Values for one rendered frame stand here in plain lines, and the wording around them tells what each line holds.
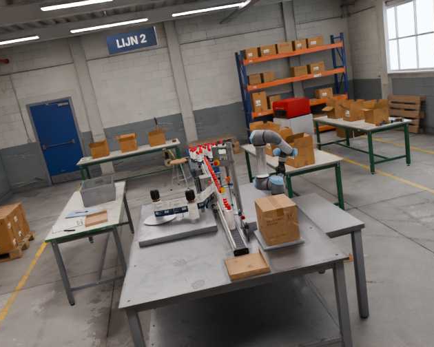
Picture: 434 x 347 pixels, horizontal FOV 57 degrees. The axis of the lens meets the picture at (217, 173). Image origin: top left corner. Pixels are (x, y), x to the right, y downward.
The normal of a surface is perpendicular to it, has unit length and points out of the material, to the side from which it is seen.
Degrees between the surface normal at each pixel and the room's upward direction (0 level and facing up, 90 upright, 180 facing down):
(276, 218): 90
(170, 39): 90
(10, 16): 90
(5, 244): 89
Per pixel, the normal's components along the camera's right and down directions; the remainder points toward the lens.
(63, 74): 0.18, 0.22
